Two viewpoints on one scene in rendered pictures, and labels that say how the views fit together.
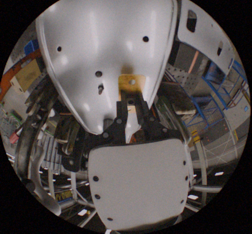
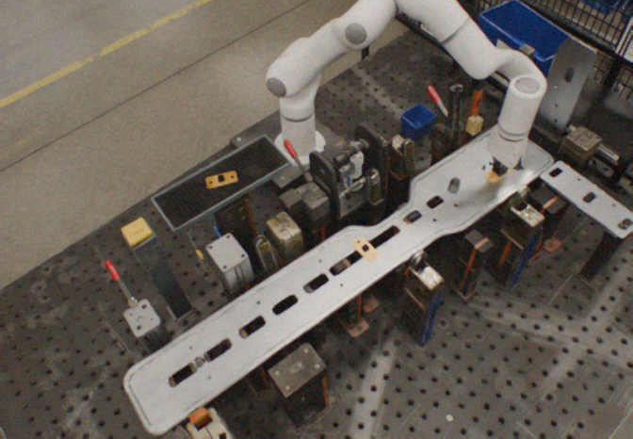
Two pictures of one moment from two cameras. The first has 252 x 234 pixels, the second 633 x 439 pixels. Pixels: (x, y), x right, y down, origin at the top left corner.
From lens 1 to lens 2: 1.71 m
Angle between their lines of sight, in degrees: 78
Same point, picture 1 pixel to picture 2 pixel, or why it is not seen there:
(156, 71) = (516, 182)
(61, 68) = (479, 147)
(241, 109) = not seen: outside the picture
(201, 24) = (563, 176)
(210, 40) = (572, 186)
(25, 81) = (478, 125)
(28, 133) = (455, 117)
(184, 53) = (543, 192)
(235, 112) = not seen: outside the picture
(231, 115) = not seen: outside the picture
